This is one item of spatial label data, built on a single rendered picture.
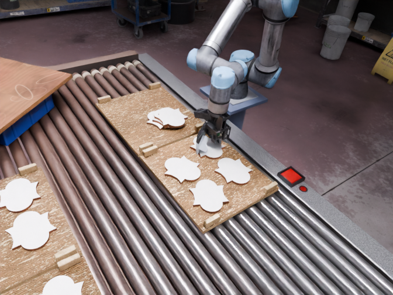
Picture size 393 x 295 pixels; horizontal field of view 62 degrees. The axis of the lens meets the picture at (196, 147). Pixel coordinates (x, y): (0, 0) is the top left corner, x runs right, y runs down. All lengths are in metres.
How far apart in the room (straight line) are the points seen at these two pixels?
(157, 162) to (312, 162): 1.88
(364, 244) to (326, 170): 1.71
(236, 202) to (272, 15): 0.75
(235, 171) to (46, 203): 0.66
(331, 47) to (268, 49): 3.29
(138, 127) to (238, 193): 0.52
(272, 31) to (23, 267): 1.24
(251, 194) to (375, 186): 1.89
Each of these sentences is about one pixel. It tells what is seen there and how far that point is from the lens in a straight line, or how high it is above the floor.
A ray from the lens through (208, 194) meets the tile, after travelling 1.15.
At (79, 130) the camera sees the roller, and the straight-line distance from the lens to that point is 1.47.
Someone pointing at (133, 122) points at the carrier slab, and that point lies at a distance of 1.46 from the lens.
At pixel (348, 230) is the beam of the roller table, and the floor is 0.92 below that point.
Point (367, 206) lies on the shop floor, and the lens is 2.78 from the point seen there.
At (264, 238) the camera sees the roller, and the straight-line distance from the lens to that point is 1.11.
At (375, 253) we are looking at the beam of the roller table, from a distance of 1.24.
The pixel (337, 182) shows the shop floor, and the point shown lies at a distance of 2.84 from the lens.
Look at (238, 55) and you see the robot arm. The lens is 1.71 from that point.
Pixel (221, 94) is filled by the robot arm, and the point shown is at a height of 1.23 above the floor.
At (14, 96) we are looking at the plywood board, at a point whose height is 1.04.
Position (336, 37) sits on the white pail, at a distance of 4.76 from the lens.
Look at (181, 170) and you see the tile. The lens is 1.22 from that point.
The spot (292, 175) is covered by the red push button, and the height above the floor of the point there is 0.93.
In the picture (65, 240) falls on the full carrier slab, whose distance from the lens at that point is 1.08.
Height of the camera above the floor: 1.80
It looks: 40 degrees down
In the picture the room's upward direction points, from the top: 6 degrees clockwise
